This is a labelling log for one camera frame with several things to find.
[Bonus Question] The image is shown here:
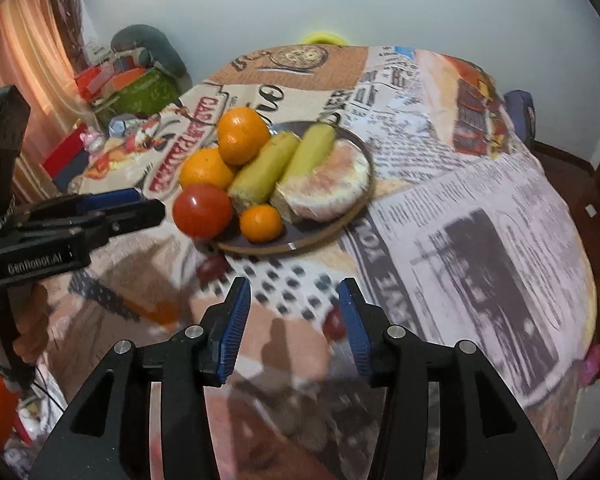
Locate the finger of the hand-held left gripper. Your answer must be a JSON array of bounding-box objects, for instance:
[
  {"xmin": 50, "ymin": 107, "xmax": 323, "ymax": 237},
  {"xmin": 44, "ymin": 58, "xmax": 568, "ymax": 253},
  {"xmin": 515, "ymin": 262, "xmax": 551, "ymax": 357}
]
[
  {"xmin": 14, "ymin": 199, "xmax": 167, "ymax": 252},
  {"xmin": 26, "ymin": 187, "xmax": 144, "ymax": 222}
]

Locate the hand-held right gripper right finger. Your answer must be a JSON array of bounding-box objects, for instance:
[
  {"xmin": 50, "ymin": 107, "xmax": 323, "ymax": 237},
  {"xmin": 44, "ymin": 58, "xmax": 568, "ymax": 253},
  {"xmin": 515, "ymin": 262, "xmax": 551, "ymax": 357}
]
[{"xmin": 338, "ymin": 276, "xmax": 561, "ymax": 480}]

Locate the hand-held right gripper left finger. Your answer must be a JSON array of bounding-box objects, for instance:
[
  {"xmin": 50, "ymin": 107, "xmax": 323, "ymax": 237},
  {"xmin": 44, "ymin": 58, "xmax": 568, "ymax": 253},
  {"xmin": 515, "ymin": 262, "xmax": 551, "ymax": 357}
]
[{"xmin": 27, "ymin": 276, "xmax": 253, "ymax": 480}]

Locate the red jujube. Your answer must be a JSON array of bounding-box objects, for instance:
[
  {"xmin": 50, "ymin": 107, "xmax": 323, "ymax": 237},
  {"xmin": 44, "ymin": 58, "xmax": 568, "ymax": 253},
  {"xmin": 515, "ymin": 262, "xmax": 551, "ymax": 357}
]
[
  {"xmin": 197, "ymin": 255, "xmax": 231, "ymax": 282},
  {"xmin": 322, "ymin": 307, "xmax": 349, "ymax": 341}
]

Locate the red tomato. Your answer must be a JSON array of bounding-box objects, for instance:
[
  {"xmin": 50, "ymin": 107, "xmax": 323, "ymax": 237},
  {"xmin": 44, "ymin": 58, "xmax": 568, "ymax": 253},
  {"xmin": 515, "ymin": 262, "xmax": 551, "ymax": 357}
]
[{"xmin": 173, "ymin": 183, "xmax": 234, "ymax": 240}]

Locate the large orange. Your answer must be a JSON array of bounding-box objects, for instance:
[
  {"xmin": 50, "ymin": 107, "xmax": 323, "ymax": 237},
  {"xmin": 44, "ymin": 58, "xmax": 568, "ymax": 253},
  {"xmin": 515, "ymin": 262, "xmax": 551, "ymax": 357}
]
[
  {"xmin": 179, "ymin": 147, "xmax": 237, "ymax": 191},
  {"xmin": 216, "ymin": 106, "xmax": 272, "ymax": 166}
]

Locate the purple plate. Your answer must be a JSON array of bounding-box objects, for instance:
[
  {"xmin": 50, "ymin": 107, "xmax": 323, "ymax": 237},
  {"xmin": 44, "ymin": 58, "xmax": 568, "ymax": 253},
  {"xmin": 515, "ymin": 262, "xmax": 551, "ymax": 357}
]
[{"xmin": 211, "ymin": 121, "xmax": 374, "ymax": 257}]

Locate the small mandarin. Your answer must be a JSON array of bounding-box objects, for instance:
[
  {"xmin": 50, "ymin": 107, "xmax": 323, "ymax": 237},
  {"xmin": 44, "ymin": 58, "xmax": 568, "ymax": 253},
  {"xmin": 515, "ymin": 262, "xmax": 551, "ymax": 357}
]
[{"xmin": 239, "ymin": 204, "xmax": 285, "ymax": 242}]

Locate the yellow-green corn cob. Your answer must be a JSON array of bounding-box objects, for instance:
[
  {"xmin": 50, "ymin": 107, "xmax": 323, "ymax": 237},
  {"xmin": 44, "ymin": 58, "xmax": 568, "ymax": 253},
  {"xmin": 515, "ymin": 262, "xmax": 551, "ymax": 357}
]
[
  {"xmin": 278, "ymin": 124, "xmax": 337, "ymax": 191},
  {"xmin": 228, "ymin": 132, "xmax": 301, "ymax": 213}
]

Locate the pomelo slice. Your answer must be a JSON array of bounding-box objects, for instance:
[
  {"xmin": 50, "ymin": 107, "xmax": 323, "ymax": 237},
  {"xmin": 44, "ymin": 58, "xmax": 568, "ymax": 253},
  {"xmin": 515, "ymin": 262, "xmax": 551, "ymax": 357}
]
[{"xmin": 271, "ymin": 140, "xmax": 371, "ymax": 223}]

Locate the pink plush toy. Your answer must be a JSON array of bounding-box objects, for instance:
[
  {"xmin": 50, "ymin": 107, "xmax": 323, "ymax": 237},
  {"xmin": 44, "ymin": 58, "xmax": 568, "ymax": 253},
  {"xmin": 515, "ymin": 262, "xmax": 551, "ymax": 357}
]
[{"xmin": 80, "ymin": 127, "xmax": 107, "ymax": 155}]

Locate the grey-blue crumpled item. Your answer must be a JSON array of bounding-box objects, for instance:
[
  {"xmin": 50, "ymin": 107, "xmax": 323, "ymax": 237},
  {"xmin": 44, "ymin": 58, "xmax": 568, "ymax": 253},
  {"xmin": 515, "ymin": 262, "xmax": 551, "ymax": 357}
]
[{"xmin": 109, "ymin": 115, "xmax": 142, "ymax": 137}]

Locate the green patterned bag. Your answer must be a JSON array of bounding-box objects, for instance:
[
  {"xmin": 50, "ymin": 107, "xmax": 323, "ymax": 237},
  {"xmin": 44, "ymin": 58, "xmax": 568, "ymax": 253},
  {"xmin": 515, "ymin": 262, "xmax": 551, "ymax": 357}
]
[{"xmin": 92, "ymin": 67, "xmax": 182, "ymax": 117}]

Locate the pile of red boxes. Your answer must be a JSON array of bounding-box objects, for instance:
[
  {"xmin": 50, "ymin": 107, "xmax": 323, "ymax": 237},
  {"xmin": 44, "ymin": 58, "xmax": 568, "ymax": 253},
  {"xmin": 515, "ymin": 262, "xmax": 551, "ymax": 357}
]
[{"xmin": 74, "ymin": 56, "xmax": 147, "ymax": 100}]

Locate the orange-brown curtain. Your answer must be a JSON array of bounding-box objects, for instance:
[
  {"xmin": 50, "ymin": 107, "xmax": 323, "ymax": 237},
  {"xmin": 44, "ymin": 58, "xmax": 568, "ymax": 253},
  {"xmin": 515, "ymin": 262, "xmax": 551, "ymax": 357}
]
[{"xmin": 0, "ymin": 0, "xmax": 88, "ymax": 203}]

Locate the printed tablecloth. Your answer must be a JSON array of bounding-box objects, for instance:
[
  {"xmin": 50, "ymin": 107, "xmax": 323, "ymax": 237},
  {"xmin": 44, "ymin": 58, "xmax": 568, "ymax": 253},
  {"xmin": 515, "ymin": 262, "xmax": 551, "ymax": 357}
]
[{"xmin": 40, "ymin": 44, "xmax": 598, "ymax": 480}]

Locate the pink item on floor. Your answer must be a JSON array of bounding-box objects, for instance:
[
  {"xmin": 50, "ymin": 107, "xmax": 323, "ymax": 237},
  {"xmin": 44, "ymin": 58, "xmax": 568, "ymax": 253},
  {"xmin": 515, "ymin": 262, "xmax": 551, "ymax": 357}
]
[{"xmin": 582, "ymin": 342, "xmax": 600, "ymax": 386}]

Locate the yellow chair back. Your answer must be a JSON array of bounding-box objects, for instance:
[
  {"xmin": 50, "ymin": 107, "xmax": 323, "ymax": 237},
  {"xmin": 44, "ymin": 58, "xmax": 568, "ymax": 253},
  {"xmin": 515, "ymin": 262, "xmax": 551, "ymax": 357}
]
[{"xmin": 300, "ymin": 31, "xmax": 349, "ymax": 46}]

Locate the grey-blue backpack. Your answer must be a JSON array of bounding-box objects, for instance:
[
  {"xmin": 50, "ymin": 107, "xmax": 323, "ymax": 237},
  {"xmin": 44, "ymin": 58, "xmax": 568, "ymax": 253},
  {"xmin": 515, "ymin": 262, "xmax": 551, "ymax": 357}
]
[{"xmin": 502, "ymin": 90, "xmax": 537, "ymax": 149}]

